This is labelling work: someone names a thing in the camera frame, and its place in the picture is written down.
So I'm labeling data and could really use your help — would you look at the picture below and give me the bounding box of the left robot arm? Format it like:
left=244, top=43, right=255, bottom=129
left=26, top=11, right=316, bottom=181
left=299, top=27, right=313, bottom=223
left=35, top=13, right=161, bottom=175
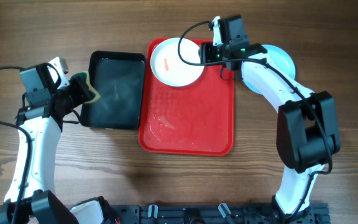
left=0, top=57, right=104, bottom=223

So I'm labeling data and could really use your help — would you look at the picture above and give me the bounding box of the left black cable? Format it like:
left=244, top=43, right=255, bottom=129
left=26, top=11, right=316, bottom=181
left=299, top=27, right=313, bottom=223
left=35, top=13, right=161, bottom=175
left=0, top=65, right=34, bottom=224

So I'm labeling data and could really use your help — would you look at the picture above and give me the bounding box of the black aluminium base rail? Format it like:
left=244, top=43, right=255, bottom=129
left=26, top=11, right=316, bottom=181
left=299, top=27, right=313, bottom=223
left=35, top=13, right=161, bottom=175
left=110, top=202, right=331, bottom=224

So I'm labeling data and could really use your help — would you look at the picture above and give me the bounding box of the black rectangular tray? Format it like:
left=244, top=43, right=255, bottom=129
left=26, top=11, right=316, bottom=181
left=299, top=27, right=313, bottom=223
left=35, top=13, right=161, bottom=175
left=80, top=50, right=146, bottom=129

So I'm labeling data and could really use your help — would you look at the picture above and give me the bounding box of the red plastic tray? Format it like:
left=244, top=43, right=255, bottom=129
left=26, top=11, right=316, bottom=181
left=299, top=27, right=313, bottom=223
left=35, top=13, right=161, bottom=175
left=139, top=37, right=235, bottom=157

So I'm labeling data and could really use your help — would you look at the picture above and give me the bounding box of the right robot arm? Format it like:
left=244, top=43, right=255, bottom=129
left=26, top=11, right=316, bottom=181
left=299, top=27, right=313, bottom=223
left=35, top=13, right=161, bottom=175
left=199, top=15, right=340, bottom=221

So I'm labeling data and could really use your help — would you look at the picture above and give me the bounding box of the right black cable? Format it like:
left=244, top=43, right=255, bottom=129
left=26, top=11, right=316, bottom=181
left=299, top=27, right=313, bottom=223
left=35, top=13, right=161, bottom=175
left=177, top=20, right=334, bottom=215

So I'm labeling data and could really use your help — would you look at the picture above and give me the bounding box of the black cable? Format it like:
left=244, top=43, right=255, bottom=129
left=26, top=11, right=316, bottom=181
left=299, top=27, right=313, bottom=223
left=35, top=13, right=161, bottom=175
left=177, top=20, right=334, bottom=215
left=0, top=65, right=34, bottom=224

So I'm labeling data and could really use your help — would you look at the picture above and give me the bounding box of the green yellow sponge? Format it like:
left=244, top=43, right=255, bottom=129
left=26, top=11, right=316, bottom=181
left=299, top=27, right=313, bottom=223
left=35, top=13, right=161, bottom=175
left=70, top=72, right=101, bottom=104

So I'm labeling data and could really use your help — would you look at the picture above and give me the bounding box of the white round plate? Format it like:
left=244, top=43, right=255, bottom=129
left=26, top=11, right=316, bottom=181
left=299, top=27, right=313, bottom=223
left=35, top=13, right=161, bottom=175
left=150, top=37, right=204, bottom=87

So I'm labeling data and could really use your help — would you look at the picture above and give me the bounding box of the light blue plate front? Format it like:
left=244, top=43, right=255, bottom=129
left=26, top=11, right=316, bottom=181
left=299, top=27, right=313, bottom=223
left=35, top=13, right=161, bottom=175
left=241, top=44, right=296, bottom=95

